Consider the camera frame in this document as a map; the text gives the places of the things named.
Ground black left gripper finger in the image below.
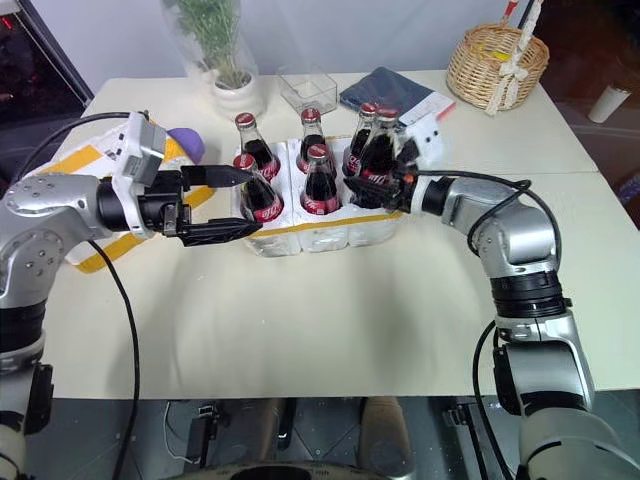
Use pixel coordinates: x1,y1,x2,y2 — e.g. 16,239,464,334
179,217,264,248
180,164,258,191

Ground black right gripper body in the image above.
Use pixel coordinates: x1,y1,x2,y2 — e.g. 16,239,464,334
383,166,417,212

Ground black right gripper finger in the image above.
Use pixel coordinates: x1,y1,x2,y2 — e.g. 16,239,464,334
395,137,420,168
344,175,396,208

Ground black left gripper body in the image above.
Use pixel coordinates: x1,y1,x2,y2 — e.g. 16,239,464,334
136,168,195,238

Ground glass cola bottle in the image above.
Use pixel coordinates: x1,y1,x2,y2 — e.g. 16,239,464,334
233,112,282,182
299,143,344,217
341,101,380,177
295,107,332,174
231,153,286,224
356,103,407,187

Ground white foam crate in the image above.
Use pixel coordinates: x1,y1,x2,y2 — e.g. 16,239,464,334
228,135,407,259

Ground white yellow-taped foam box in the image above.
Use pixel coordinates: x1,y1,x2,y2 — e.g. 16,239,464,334
36,118,237,276

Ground clear plastic box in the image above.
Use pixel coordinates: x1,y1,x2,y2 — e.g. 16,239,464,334
277,64,342,114

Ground white paper card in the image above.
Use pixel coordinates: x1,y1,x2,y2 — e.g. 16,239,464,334
398,93,457,127

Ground dark blue folded cloth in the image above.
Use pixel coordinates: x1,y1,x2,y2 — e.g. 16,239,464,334
339,66,437,119

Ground white plant pot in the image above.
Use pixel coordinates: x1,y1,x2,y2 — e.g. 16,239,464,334
209,68,267,119

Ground wicker basket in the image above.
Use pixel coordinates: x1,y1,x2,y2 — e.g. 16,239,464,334
445,22,551,112

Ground green plant in plastic wrap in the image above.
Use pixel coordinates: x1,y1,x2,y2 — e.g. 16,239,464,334
159,0,261,92

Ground red and black sticks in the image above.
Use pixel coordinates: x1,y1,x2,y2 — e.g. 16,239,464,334
501,0,541,31

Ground black screen panel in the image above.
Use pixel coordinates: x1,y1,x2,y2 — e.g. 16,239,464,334
0,0,95,117

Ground black device under table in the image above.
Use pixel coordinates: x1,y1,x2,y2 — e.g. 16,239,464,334
186,403,222,465

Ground white cup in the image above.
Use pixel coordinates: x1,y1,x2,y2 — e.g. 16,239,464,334
586,84,632,124

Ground brown cylinder under table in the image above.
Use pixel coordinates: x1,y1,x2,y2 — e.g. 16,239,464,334
358,396,415,477

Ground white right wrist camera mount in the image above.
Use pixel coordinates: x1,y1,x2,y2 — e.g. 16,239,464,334
403,116,447,167

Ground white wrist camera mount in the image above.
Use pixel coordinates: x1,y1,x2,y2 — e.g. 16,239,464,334
110,111,169,234
403,116,447,167

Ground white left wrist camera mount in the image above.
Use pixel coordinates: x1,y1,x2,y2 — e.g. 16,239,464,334
110,111,169,234

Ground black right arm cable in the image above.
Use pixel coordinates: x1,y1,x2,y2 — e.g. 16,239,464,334
412,168,534,480

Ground white braided basket handle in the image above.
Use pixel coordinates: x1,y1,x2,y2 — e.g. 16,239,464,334
486,0,545,114

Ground thin white cable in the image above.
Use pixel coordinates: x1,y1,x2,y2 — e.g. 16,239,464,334
163,399,202,464

